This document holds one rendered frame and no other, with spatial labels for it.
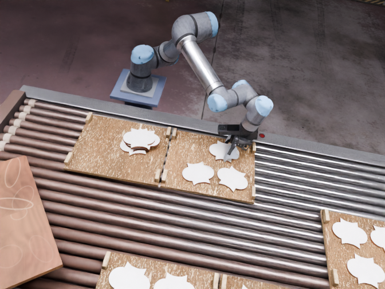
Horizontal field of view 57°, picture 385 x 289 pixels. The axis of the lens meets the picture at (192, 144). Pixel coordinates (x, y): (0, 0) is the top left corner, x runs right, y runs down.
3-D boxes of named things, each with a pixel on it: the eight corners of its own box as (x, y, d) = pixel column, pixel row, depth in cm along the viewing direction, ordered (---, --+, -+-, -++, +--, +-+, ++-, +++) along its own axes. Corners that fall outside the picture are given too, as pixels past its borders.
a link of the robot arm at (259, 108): (266, 92, 148) (278, 106, 145) (252, 109, 156) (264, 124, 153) (253, 94, 143) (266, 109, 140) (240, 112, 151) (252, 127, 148)
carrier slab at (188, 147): (173, 131, 176) (173, 129, 175) (254, 146, 177) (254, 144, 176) (160, 187, 152) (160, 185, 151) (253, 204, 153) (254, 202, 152)
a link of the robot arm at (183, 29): (164, 11, 150) (222, 104, 137) (185, 8, 156) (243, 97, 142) (157, 31, 160) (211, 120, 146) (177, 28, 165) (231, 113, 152)
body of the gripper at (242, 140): (245, 152, 162) (258, 136, 153) (228, 145, 160) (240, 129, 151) (245, 140, 167) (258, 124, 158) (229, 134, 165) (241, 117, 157)
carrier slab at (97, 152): (90, 116, 176) (90, 113, 175) (171, 131, 176) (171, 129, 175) (63, 170, 152) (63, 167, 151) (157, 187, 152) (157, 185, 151)
